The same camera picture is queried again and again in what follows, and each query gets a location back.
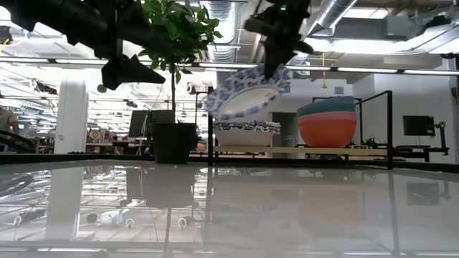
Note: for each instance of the silver round ceiling duct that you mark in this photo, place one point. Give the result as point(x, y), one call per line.
point(331, 14)

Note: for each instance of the black monitor stand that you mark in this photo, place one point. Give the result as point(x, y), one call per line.
point(442, 138)

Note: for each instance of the person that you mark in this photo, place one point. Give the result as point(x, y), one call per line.
point(7, 122)

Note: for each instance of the black desk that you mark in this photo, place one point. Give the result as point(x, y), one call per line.
point(419, 148)

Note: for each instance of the black plant pot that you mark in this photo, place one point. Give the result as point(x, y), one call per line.
point(174, 143)

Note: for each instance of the white pillar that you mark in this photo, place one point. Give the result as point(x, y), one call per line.
point(71, 114)

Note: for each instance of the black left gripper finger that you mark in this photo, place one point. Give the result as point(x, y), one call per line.
point(125, 73)
point(140, 30)

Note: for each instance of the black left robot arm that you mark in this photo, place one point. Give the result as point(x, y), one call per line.
point(21, 10)

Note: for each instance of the silver flexible ceiling duct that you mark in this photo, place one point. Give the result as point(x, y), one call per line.
point(226, 21)

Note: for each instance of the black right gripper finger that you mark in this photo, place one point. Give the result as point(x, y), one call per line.
point(301, 44)
point(276, 52)

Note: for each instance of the green plastic bowl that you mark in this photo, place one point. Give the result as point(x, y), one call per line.
point(330, 108)

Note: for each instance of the black wall monitor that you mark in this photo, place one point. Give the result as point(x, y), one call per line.
point(418, 125)

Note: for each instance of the red plastic bowl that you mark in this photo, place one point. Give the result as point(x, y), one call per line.
point(328, 136)

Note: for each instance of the black aluminium table frame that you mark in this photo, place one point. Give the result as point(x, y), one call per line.
point(107, 158)

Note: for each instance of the green leafy plant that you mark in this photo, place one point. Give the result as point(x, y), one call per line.
point(186, 28)

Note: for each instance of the wooden shelf with black frame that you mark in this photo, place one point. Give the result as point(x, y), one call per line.
point(322, 151)

